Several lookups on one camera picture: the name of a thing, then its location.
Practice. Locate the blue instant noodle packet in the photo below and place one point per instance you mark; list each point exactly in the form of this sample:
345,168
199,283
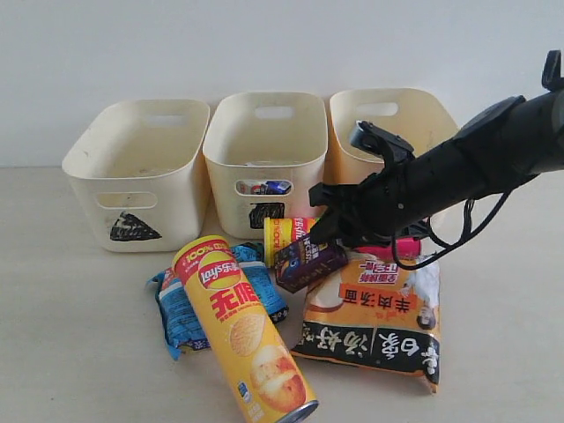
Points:
182,330

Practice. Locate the left cream plastic bin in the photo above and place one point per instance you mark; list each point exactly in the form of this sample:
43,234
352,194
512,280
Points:
139,174

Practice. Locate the purple drink carton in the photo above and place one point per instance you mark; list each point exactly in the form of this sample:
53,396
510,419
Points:
304,262

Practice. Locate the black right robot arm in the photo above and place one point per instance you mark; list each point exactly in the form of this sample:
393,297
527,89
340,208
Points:
502,148

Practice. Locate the pink Lays chips can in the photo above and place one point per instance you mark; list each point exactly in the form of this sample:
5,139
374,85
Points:
279,233

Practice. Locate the right cream plastic bin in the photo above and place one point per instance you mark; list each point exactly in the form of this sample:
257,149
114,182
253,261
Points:
415,115

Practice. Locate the white milk carton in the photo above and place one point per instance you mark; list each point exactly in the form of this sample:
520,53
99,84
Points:
275,188

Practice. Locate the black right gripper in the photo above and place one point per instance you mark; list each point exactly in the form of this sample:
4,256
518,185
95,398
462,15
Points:
358,215

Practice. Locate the orange black noodle packet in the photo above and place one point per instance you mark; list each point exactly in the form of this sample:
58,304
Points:
377,314

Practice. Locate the cream plastic bin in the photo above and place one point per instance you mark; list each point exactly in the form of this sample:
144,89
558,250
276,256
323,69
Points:
277,136
139,174
415,115

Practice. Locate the middle cream plastic bin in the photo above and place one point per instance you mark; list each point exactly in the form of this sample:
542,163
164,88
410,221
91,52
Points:
277,136

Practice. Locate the yellow Lays chips can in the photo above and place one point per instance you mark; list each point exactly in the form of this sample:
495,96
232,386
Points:
258,367

